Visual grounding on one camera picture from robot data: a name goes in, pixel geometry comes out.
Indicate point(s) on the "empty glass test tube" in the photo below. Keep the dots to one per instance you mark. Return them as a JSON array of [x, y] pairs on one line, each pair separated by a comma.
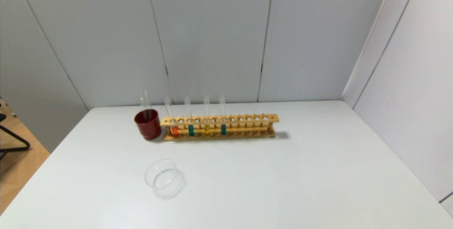
[[148, 101], [141, 101]]

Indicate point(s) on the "glass test tube yellow pigment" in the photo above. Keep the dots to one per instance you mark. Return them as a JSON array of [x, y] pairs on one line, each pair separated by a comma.
[[207, 130]]

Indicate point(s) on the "wooden test tube rack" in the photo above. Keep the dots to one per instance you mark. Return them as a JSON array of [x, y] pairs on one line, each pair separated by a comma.
[[247, 118]]

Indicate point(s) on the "black metal stand leg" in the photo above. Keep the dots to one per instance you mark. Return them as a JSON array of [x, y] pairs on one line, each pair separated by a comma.
[[16, 138]]

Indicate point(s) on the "clear glass beaker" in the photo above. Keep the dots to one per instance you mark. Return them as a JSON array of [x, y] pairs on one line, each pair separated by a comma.
[[164, 183]]

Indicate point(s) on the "glass test tube blue pigment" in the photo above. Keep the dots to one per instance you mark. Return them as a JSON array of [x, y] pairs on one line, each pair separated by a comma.
[[223, 130], [191, 130]]

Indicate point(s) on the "glass test tube red pigment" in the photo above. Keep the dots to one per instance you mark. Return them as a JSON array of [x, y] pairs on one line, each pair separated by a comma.
[[175, 131]]

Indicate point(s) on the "dark red plastic cup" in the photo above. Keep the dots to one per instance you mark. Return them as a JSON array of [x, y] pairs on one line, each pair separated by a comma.
[[148, 129]]

